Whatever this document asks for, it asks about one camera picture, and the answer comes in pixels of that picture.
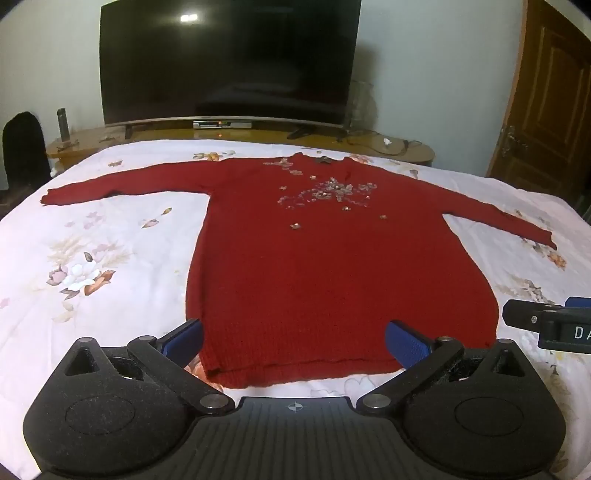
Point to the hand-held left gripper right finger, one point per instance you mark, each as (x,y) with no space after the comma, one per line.
(406,344)

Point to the red knitted sweater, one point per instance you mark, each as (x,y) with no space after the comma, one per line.
(300,258)

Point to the black chair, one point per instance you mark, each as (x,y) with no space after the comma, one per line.
(23,150)

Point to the clear glass vase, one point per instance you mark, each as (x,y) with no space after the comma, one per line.
(362,108)

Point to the silver set-top box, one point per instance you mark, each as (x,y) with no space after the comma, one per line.
(222,123)

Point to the brown wooden door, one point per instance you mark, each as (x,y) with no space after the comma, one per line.
(549,101)

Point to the white floral bedsheet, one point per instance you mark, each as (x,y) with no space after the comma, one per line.
(115,221)

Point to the wooden television stand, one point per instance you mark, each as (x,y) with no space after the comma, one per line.
(258,137)

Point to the black flat television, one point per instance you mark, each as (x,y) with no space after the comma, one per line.
(231,60)

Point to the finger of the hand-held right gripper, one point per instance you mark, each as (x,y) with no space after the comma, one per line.
(521,314)

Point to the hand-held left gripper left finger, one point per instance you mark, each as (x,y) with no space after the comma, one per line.
(184,340)

